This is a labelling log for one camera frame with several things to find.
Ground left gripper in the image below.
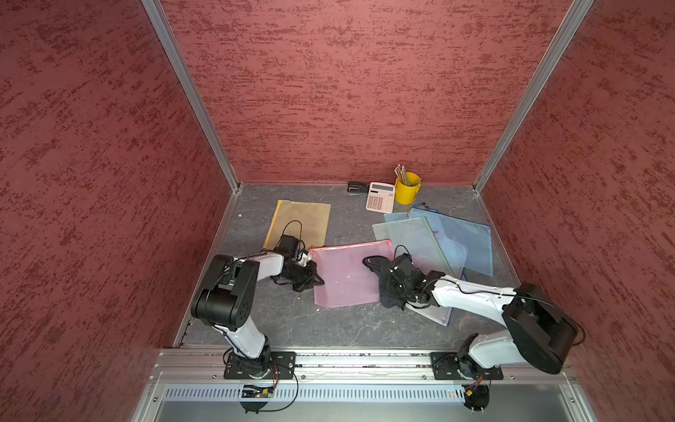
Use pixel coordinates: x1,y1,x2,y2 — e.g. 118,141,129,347
277,261,323,292

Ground pink mesh document bag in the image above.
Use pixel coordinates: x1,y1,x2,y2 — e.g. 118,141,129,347
309,239,394,308

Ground green mesh document bag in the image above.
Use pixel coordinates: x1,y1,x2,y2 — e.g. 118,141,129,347
373,217,463,278

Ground yellow mesh document bag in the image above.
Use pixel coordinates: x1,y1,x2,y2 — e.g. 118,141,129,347
263,200,332,251

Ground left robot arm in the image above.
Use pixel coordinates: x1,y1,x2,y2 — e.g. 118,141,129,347
190,251,324,379

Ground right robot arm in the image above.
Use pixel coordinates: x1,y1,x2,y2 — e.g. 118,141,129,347
362,253,585,380

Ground clear white mesh document bag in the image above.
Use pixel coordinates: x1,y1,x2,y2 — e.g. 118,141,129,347
406,303,453,326

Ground blue mesh document bag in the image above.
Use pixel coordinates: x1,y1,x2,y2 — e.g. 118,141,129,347
384,205,493,276

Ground yellow mug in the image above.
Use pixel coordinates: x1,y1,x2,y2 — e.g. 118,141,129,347
395,172,421,205

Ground pink calculator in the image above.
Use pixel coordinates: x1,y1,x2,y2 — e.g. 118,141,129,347
366,182,396,214

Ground black stapler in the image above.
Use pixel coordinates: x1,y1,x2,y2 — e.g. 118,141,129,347
347,181,369,195

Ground pencils in mug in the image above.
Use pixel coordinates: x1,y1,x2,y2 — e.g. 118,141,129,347
395,165,411,186

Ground right black connector box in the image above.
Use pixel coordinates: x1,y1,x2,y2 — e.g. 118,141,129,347
463,376,491,413

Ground perforated metal strip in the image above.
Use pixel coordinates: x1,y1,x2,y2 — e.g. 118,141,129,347
162,384,465,404

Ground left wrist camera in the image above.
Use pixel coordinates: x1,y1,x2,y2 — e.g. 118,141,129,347
274,235,305,261

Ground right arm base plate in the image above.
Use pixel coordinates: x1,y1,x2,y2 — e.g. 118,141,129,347
430,352,504,382

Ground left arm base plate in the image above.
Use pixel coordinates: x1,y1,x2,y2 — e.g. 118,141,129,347
223,351,297,382

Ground left circuit board with cables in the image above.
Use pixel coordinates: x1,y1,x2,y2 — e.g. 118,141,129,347
239,364,300,414

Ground aluminium front rail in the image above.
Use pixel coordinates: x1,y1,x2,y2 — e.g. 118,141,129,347
149,347,578,385

